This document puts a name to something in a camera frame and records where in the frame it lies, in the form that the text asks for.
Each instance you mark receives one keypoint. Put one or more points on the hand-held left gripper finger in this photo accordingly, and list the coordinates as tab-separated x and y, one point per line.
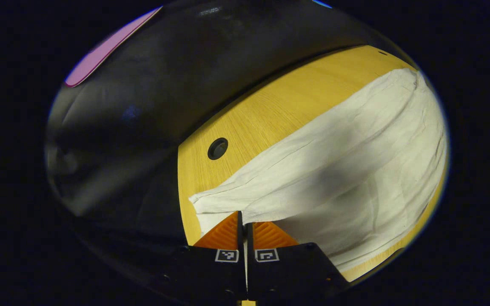
249	238
241	233

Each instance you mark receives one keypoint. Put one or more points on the white jeans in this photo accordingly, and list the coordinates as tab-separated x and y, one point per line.
347	170

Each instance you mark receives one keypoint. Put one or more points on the black backdrop cloth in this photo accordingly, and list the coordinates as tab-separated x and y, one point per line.
143	106

